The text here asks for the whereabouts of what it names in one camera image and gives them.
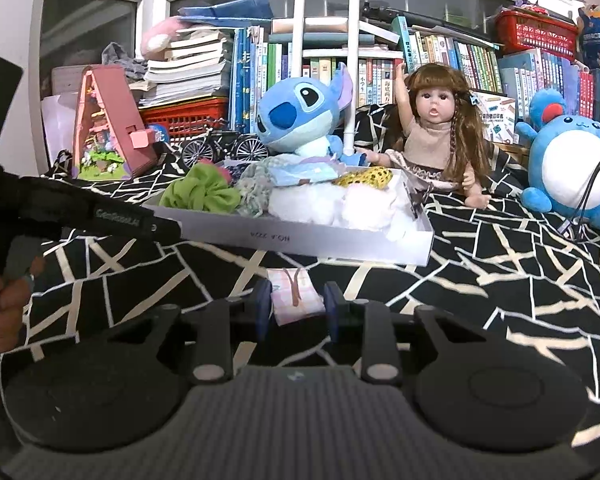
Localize white glass door cabinet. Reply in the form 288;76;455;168
30;0;596;176

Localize black model bicycle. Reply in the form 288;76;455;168
180;117;270;168

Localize green scrunchie with bell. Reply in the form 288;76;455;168
159;164;242;215

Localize pink checked packet with bow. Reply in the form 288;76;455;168
266;267;326;328

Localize grey cloth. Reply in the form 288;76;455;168
101;42;148;81

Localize gold sequin pouch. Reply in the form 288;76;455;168
332;167;395;190

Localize light blue tissue packet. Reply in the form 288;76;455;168
270;154;348;188

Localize red basket under book stack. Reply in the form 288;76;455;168
139;97;231;143

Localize blue cartoon carton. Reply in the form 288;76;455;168
577;5;600;91

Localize blue alien plush toy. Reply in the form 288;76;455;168
256;62;373;167

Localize round blue white plush toy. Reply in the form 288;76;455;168
515;87;600;233

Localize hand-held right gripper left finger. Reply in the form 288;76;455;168
107;279;273;385

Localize black patterned blanket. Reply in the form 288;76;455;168
0;105;600;451

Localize white cardboard box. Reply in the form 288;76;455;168
141;157;435;267

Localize pink plush toy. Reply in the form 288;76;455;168
141;16;186;61

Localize white board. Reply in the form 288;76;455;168
40;92;78;166

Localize stack of paper books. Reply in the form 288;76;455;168
130;25;233;108

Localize white printed carton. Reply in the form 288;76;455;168
472;91;517;143

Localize grey grid board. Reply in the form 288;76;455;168
51;65;88;96

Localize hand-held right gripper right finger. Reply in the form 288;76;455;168
324;281;503;382

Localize row of upright books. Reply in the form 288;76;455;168
230;15;600;141

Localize green checked cloth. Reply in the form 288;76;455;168
235;156;291;218

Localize person's left hand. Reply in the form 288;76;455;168
0;255;46;355

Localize long-haired baby doll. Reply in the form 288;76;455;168
357;57;493;211

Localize pink triangular house model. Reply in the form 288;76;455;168
71;64;161;182

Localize blue paper folder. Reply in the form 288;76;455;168
177;0;272;28

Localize white fluffy plush toy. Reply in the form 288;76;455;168
267;185;346;226

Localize red basket on books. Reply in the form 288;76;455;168
495;7;580;63

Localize black cables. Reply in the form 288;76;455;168
557;147;600;236

